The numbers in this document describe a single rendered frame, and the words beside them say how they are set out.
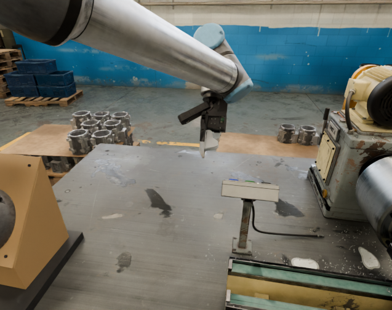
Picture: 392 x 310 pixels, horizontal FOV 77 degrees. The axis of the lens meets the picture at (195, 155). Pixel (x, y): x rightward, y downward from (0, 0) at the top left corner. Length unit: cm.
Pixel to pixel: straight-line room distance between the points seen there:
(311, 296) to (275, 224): 34
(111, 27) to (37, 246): 71
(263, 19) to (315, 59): 141
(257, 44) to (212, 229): 525
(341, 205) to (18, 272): 111
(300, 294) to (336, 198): 45
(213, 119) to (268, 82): 533
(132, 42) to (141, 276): 70
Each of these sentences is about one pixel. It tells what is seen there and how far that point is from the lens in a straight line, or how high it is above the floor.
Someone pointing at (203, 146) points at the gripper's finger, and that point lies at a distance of 80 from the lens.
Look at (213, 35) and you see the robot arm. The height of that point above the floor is 148.
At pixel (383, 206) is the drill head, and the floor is 107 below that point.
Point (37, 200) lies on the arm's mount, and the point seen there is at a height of 105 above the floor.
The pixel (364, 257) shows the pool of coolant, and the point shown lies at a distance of 109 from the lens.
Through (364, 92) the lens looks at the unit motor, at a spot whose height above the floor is 128.
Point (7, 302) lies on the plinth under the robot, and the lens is 96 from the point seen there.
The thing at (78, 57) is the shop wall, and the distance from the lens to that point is 709.
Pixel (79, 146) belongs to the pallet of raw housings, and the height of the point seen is 45.
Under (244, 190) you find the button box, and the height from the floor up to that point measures 107.
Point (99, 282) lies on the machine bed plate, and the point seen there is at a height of 80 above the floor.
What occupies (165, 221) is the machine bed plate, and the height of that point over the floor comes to 80.
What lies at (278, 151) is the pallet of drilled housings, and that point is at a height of 15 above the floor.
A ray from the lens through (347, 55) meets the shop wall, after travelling 640.
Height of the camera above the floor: 153
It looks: 29 degrees down
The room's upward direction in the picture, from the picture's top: straight up
